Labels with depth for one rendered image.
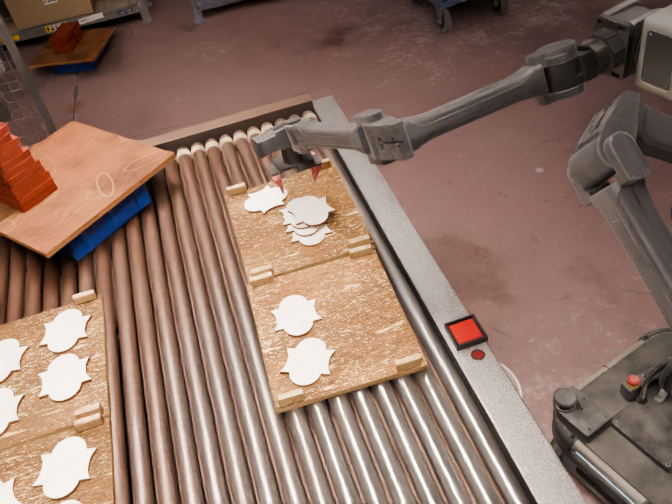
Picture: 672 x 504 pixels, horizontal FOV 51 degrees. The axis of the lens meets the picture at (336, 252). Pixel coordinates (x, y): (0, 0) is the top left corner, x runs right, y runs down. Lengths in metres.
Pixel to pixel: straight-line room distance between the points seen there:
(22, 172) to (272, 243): 0.74
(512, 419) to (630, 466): 0.82
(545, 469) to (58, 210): 1.48
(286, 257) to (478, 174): 1.91
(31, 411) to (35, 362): 0.15
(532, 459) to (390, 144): 0.68
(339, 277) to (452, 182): 1.87
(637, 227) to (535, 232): 2.29
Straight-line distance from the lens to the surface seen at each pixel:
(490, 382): 1.59
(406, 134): 1.39
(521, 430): 1.53
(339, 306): 1.74
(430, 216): 3.41
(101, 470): 1.63
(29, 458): 1.73
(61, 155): 2.44
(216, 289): 1.90
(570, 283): 3.09
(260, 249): 1.95
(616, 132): 1.03
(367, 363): 1.61
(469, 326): 1.67
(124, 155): 2.31
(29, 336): 1.99
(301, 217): 1.96
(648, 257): 1.04
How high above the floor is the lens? 2.19
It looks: 42 degrees down
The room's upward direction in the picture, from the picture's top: 11 degrees counter-clockwise
